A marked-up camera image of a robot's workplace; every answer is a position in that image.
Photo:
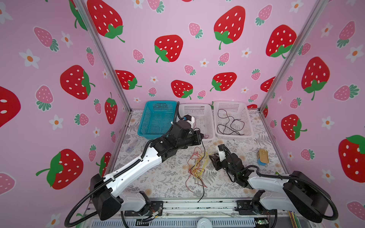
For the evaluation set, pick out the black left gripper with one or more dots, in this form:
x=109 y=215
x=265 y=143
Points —
x=196 y=140

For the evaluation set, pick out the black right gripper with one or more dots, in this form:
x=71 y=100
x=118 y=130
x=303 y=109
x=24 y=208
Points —
x=216 y=161

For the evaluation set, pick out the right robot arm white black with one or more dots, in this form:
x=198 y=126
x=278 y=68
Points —
x=295 y=192

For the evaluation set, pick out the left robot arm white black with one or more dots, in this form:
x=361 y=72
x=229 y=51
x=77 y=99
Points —
x=106 y=193

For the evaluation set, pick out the white basket middle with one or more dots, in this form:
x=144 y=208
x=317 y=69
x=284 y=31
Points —
x=203 y=118

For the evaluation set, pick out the white basket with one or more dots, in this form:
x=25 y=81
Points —
x=232 y=120
x=203 y=118

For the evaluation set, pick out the teal plastic basket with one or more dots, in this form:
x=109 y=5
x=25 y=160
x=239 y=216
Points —
x=156 y=119

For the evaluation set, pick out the white basket right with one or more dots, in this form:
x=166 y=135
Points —
x=232 y=120

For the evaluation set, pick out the clear plastic bag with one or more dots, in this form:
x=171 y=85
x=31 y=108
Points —
x=133 y=145

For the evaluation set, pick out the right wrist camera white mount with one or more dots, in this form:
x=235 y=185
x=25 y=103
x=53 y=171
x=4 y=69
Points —
x=223 y=152

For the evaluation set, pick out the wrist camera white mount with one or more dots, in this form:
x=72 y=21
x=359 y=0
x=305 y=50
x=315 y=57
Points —
x=189 y=119
x=223 y=152

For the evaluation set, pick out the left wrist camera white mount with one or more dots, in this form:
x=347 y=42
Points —
x=189 y=119

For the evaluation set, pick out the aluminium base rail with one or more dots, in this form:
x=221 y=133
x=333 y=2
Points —
x=205 y=213

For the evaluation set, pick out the aluminium corner post left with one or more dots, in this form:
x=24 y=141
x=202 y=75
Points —
x=96 y=38

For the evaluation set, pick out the aluminium corner post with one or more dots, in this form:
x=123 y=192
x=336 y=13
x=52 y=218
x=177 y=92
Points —
x=314 y=15
x=96 y=38

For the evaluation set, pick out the aluminium corner post right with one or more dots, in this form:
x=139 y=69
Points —
x=314 y=15

